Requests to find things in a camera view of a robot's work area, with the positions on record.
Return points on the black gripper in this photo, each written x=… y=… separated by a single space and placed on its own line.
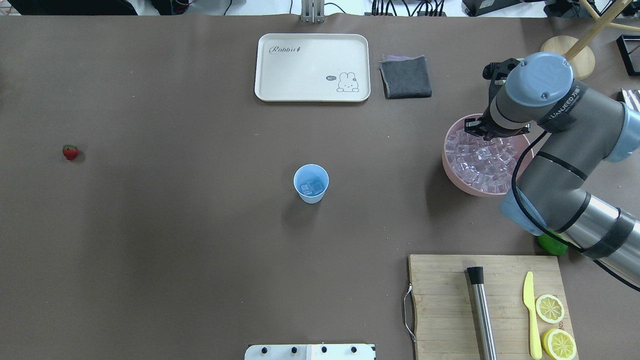
x=481 y=127

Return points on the clear ice cubes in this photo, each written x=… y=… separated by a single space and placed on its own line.
x=481 y=165

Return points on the red strawberry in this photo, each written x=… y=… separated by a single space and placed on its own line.
x=70 y=152

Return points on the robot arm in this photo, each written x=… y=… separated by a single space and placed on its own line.
x=581 y=128

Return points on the light blue plastic cup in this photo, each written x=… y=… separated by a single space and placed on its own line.
x=311 y=181

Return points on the pink bowl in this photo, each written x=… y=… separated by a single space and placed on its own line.
x=522 y=142

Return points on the folded grey cloth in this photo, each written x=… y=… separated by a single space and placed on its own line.
x=405 y=77

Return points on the wooden mug tree stand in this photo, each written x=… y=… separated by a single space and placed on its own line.
x=576 y=51

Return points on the green lime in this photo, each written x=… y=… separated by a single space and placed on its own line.
x=551 y=245

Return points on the lemon half upper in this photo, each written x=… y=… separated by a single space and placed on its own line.
x=550 y=308

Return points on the lemon half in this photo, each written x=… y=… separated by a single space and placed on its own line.
x=559 y=344
x=550 y=308

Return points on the wooden cutting board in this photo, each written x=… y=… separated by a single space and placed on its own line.
x=444 y=317

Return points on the cream rabbit tray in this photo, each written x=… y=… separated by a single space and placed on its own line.
x=312 y=67

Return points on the steel muddler black tip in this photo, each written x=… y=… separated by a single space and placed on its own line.
x=480 y=303

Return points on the yellow plastic knife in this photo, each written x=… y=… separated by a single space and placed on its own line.
x=528 y=298

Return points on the lemon half lower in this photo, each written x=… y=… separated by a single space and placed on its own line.
x=559 y=344

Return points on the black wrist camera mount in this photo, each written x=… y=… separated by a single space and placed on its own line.
x=496 y=73

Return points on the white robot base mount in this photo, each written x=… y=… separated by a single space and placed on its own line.
x=320 y=351

